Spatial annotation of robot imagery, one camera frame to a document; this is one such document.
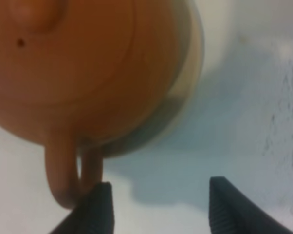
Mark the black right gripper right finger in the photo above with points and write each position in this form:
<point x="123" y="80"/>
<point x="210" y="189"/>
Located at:
<point x="231" y="212"/>

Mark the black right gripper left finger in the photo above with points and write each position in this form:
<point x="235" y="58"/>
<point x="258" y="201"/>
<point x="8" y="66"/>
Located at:
<point x="93" y="215"/>

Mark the brown clay teapot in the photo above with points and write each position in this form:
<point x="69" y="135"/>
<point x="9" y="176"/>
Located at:
<point x="75" y="74"/>

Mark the beige round teapot coaster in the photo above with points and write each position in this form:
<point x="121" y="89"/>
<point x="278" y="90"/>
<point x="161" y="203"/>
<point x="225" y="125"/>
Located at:
<point x="191" y="43"/>

